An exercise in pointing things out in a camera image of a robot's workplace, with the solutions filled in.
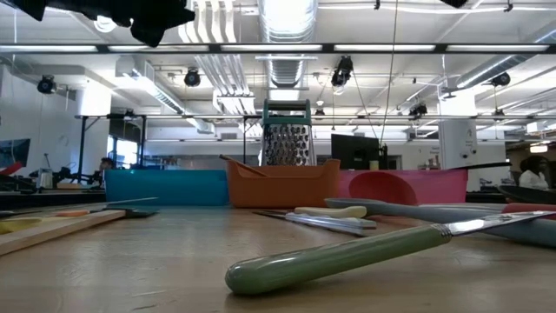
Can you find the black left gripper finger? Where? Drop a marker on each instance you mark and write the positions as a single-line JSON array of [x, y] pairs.
[[160, 21]]

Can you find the all-black kitchen spoon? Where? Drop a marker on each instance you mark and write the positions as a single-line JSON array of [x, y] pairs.
[[486, 165]]

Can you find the grey kitchen spatula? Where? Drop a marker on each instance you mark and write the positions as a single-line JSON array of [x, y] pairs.
[[521, 230]]

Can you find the all-steel table knife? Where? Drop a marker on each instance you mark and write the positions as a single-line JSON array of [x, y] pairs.
[[334, 224]]

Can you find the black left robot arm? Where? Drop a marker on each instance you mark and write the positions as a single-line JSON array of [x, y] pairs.
[[32, 8]]

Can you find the black background robot arm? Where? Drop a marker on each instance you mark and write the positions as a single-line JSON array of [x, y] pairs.
[[65, 174]]

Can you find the person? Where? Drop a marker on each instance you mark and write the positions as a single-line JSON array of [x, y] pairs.
[[106, 166], [533, 178]]

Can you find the blue plastic bin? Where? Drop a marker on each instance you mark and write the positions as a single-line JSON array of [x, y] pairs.
[[165, 187]]

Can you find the white container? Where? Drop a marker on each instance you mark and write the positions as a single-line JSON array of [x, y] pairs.
[[44, 179]]

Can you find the red angled object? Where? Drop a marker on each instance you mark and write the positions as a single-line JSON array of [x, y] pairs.
[[8, 168]]

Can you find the black computer monitor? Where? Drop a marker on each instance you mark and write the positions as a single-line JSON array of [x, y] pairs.
[[354, 152]]

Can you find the yellow cup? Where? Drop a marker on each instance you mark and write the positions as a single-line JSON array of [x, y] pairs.
[[374, 165]]

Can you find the pink plastic bin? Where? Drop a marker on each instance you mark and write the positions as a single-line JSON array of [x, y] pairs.
[[438, 184]]

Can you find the orange plastic bin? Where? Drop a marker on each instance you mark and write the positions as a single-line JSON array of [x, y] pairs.
[[282, 187]]

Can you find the white rectangular air duct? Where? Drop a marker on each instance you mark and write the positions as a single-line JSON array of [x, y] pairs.
[[150, 84]]

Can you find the black ceiling-hung camera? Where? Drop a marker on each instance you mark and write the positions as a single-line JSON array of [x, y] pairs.
[[501, 79], [192, 78], [418, 110], [46, 84], [343, 71]]

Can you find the silver round air duct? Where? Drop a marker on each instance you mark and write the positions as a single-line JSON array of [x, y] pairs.
[[286, 26]]

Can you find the black overhead frame bar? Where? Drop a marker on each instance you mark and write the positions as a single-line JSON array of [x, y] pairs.
[[326, 48]]

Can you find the black background workstation frame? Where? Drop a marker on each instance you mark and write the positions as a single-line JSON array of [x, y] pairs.
[[81, 148]]

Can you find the dark blue wall screen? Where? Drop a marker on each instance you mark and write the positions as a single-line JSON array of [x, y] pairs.
[[15, 152]]

